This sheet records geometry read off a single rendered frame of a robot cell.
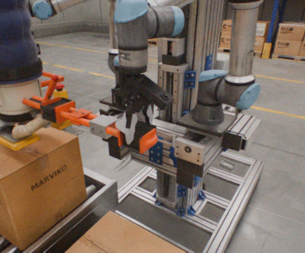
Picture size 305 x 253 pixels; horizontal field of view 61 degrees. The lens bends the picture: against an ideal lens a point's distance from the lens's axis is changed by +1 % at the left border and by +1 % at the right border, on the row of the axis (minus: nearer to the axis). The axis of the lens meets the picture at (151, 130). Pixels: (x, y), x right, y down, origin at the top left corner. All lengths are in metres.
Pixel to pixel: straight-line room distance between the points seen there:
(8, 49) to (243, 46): 0.81
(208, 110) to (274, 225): 1.35
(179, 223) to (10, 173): 1.13
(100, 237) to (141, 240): 0.20
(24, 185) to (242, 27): 1.04
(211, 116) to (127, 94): 0.60
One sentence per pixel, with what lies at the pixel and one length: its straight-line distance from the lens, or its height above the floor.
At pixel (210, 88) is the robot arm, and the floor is 1.21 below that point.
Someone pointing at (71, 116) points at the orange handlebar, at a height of 1.21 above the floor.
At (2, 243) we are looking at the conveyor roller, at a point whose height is 0.53.
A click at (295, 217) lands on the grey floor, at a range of 2.45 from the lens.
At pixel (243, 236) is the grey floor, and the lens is 2.16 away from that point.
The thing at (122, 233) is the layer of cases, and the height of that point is 0.54.
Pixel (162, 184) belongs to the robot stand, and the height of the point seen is 0.46.
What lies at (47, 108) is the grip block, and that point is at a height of 1.23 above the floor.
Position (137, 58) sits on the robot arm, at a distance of 0.65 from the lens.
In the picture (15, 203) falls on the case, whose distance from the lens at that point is 1.24.
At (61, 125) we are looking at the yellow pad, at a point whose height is 1.09.
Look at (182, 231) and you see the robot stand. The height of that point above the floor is 0.21.
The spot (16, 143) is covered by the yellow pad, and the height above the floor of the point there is 1.10.
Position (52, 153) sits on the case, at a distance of 1.25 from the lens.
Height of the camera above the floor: 1.57
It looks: 28 degrees down
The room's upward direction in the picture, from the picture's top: straight up
